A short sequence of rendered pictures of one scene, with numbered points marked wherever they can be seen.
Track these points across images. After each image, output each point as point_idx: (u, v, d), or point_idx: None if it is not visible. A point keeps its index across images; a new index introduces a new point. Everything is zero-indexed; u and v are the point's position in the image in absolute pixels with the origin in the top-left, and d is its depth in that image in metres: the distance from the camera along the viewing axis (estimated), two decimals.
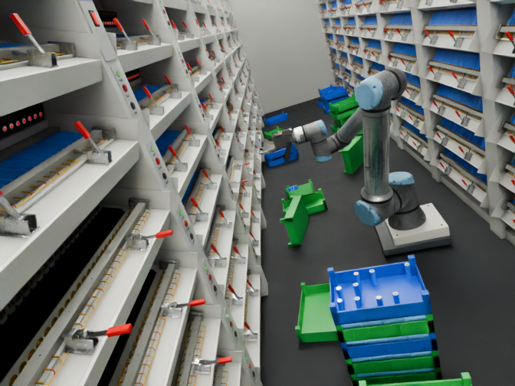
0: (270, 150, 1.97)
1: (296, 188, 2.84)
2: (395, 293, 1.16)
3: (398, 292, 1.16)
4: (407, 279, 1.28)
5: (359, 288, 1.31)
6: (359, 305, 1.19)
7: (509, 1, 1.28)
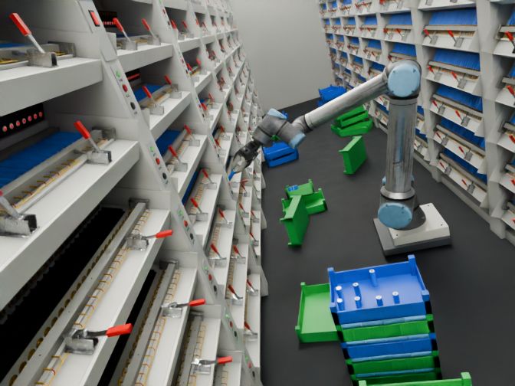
0: (234, 158, 1.88)
1: (296, 188, 2.84)
2: (395, 293, 1.16)
3: (398, 292, 1.16)
4: None
5: (229, 180, 1.91)
6: (359, 305, 1.19)
7: (509, 1, 1.28)
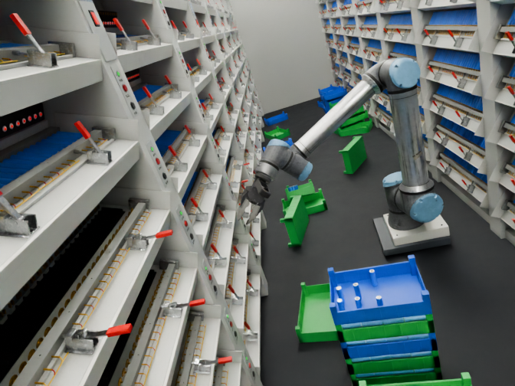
0: (241, 203, 1.50)
1: (296, 188, 2.84)
2: None
3: None
4: None
5: None
6: (359, 305, 1.19)
7: (509, 1, 1.28)
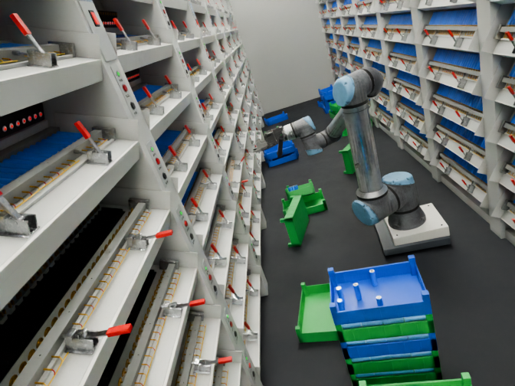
0: (263, 148, 2.13)
1: (296, 188, 2.84)
2: None
3: None
4: None
5: None
6: None
7: (509, 1, 1.28)
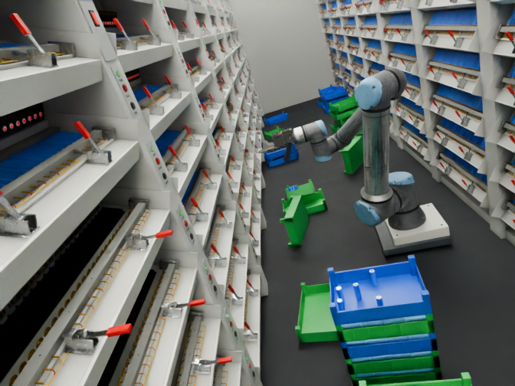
0: (269, 150, 1.99)
1: (296, 188, 2.84)
2: None
3: None
4: None
5: None
6: None
7: (509, 1, 1.28)
